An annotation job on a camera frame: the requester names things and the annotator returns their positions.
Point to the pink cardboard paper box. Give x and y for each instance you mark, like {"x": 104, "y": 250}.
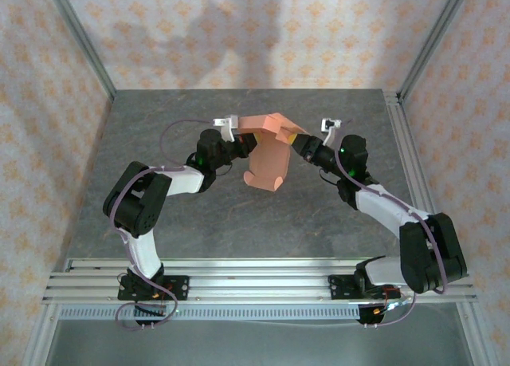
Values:
{"x": 267, "y": 160}

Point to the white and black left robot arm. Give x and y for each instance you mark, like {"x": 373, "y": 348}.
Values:
{"x": 139, "y": 218}

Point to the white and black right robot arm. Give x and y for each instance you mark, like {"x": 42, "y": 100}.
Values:
{"x": 422, "y": 246}

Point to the aluminium side rail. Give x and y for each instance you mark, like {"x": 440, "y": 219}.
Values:
{"x": 410, "y": 154}

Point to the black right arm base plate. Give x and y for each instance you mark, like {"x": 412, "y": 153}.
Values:
{"x": 338, "y": 288}

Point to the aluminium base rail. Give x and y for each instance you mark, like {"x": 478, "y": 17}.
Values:
{"x": 259, "y": 282}

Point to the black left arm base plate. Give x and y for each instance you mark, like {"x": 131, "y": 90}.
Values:
{"x": 177, "y": 287}

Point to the aluminium frame post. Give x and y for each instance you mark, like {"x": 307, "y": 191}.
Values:
{"x": 432, "y": 39}
{"x": 40, "y": 336}
{"x": 79, "y": 39}
{"x": 474, "y": 336}

